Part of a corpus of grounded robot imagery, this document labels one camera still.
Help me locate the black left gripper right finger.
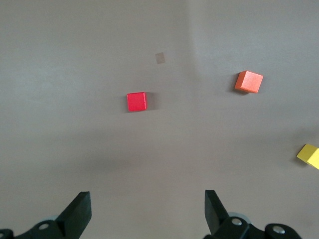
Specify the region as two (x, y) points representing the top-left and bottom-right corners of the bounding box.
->
(203, 190), (304, 239)

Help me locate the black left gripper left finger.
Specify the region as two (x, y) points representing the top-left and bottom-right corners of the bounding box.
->
(0, 191), (92, 239)

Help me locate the red wooden block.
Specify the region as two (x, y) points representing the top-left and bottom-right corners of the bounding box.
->
(126, 91), (148, 113)

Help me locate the yellow wooden block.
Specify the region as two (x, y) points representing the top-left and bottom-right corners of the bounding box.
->
(296, 143), (319, 170)

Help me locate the orange wooden block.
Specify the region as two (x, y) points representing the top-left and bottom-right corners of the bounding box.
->
(234, 70), (264, 94)

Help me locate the brown table cover mat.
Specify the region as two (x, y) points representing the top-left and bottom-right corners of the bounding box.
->
(0, 0), (319, 239)

